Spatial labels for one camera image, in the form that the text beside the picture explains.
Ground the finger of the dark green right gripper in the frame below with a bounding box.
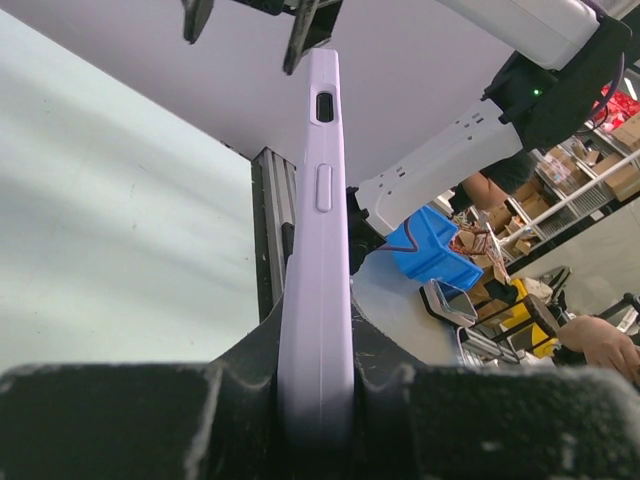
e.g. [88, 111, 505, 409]
[182, 0, 214, 44]
[283, 0, 343, 76]

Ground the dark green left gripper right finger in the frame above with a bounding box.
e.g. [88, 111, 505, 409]
[352, 305, 639, 479]

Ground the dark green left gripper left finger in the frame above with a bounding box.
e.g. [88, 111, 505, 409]
[1, 306, 282, 479]

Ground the lilac phone case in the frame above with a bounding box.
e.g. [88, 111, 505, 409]
[277, 49, 354, 451]

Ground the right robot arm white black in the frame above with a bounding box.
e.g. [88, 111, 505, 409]
[254, 1, 632, 239]

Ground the spare phone cases stack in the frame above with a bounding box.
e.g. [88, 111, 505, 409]
[419, 279, 478, 328]

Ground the bystander bare hand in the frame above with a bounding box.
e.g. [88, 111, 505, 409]
[557, 316, 639, 386]

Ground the blue plastic storage bin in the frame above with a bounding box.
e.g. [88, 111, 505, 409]
[383, 206, 483, 291]

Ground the white shelf with cardboard boxes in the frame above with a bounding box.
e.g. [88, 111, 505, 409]
[454, 114, 639, 266]

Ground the person in dark shirt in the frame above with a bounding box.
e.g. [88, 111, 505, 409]
[450, 151, 538, 214]

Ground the aluminium right side rail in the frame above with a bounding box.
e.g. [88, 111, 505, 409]
[251, 147, 296, 321]

